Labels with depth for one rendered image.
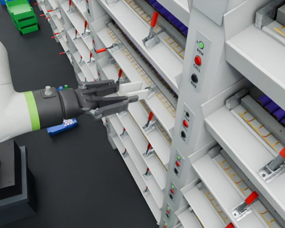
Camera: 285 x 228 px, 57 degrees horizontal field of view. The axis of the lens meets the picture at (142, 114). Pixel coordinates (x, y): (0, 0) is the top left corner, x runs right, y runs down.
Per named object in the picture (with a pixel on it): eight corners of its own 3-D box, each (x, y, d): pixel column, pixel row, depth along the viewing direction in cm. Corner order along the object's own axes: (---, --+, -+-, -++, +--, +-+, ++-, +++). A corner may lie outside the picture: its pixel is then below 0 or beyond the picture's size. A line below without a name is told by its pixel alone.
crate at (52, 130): (77, 125, 190) (77, 122, 183) (49, 136, 184) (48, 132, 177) (63, 90, 198) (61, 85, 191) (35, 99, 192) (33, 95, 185)
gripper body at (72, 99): (64, 105, 59) (103, 98, 63) (54, 83, 64) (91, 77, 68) (65, 128, 64) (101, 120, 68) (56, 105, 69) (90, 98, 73)
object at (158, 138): (170, 174, 93) (160, 160, 82) (105, 73, 128) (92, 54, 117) (217, 142, 93) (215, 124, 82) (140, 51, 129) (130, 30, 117)
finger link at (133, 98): (120, 97, 69) (125, 105, 67) (137, 94, 71) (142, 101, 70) (119, 102, 70) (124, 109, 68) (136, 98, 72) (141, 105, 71)
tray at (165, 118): (175, 144, 79) (168, 130, 71) (100, 40, 114) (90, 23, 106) (230, 107, 79) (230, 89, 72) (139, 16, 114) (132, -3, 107)
